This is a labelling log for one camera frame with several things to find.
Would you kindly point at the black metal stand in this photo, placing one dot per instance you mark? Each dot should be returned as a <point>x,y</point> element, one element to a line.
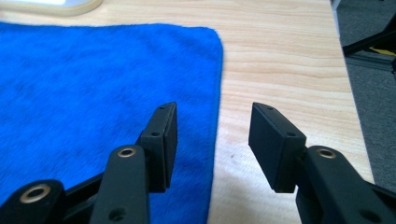
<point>373,43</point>

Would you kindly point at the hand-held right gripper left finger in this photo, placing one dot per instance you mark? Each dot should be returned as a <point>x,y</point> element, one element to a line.
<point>158,146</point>

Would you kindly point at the blue towel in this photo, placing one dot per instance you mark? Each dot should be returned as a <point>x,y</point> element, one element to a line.
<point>102,109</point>

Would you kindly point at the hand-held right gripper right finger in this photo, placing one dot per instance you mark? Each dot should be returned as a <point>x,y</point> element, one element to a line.
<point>274,146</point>

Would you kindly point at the beige round tray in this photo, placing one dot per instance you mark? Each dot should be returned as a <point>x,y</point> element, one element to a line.
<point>62,7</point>

